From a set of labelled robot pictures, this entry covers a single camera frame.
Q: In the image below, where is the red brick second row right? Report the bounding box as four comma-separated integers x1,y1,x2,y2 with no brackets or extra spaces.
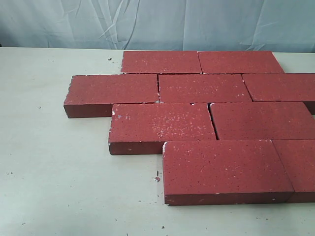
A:
242,73,315,115

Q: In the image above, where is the red brick back row right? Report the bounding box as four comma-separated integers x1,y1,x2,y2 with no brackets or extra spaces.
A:
198,51,284,74

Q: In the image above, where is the red brick with white scuffs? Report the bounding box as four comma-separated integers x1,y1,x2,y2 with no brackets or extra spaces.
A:
108,103,216,155

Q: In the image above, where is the white wrinkled backdrop cloth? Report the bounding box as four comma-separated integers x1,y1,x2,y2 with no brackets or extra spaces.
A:
0,0,315,53

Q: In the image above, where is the red brick back row left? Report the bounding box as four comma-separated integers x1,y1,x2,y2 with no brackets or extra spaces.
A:
121,51,202,74

